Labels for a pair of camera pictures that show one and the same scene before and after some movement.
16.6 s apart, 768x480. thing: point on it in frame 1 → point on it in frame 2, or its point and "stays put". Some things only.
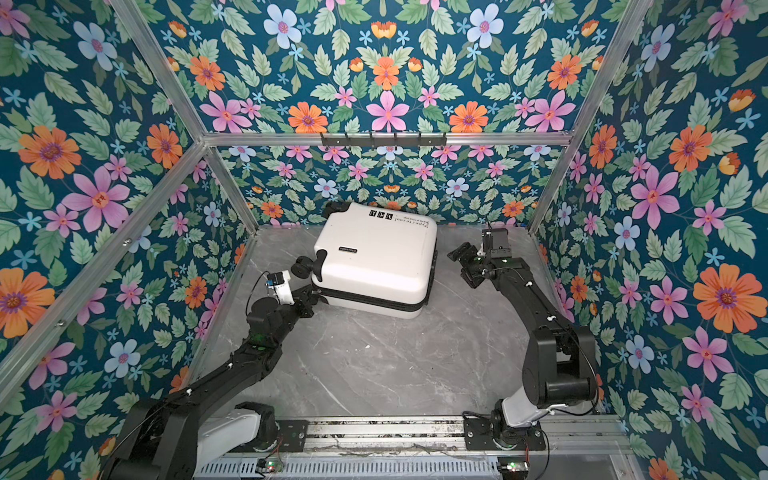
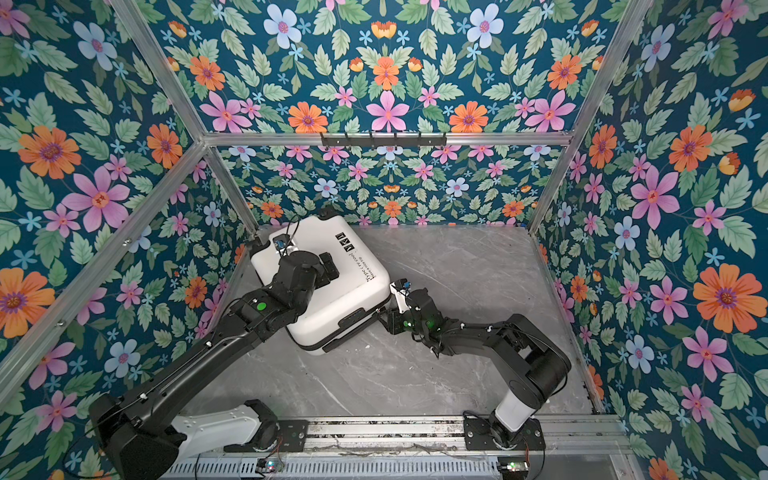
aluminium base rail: x=570 y=437 stays put
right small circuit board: x=513 y=467 stays put
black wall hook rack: x=389 y=139 stays put
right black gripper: x=464 y=253 → x=394 y=318
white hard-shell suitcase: x=376 y=262 → x=347 y=308
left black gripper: x=302 y=301 → x=326 y=275
